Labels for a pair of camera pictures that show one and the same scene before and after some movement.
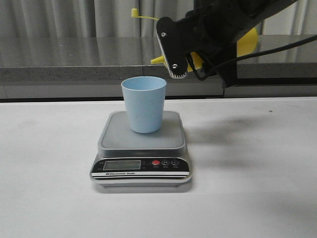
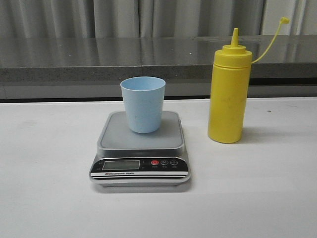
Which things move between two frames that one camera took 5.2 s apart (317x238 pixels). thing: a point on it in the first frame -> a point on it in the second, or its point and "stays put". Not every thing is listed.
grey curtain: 35,19 stays put
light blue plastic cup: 144,96 stays put
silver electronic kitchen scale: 125,158 stays put
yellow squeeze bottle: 246,46 -> 229,87
